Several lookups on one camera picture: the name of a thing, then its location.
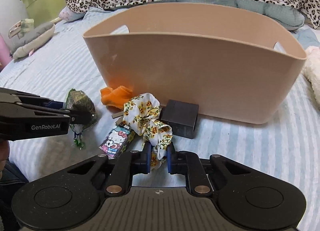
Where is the green foil ornament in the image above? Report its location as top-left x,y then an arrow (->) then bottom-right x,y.
63,88 -> 97,150

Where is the beige plastic storage bin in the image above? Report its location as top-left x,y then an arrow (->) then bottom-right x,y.
83,3 -> 306,124

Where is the small green patterned box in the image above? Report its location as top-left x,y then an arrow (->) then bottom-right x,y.
8,18 -> 34,39

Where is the pink floral pillow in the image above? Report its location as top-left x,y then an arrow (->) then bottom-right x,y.
59,6 -> 85,22

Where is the person's denim leg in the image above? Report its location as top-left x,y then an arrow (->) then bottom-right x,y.
1,160 -> 29,230

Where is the orange cloth piece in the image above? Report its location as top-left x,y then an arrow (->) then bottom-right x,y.
100,86 -> 133,110

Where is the white fluffy plush toy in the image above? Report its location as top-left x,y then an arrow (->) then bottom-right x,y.
302,46 -> 320,107

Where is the grey plush toy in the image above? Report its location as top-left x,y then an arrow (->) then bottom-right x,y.
10,22 -> 55,60

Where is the person's left hand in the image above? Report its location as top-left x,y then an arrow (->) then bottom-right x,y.
0,140 -> 10,171

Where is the hello kitty card box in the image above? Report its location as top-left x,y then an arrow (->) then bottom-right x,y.
99,124 -> 135,159

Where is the black small box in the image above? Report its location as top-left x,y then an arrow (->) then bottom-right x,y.
160,100 -> 199,139

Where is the yellow floral scrunchie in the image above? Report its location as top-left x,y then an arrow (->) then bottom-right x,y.
123,93 -> 173,170

